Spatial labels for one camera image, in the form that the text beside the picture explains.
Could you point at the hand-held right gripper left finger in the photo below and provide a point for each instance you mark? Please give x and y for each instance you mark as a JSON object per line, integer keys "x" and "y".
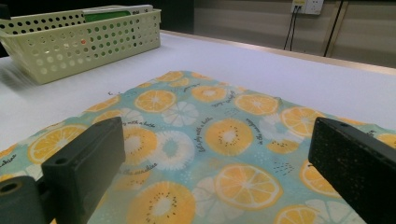
{"x": 84, "y": 161}

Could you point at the fruit print shopping bag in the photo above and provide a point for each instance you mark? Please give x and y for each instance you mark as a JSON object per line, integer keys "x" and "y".
{"x": 218, "y": 161}

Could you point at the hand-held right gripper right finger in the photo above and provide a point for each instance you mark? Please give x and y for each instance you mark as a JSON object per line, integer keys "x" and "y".
{"x": 355, "y": 168}

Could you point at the cream perforated plastic basket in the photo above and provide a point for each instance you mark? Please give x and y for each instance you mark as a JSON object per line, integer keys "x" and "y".
{"x": 74, "y": 62}

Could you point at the long green white box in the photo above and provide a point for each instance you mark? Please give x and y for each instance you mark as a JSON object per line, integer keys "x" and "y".
{"x": 109, "y": 16}

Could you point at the white wall socket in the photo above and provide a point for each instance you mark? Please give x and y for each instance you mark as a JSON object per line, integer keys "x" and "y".
{"x": 311, "y": 6}

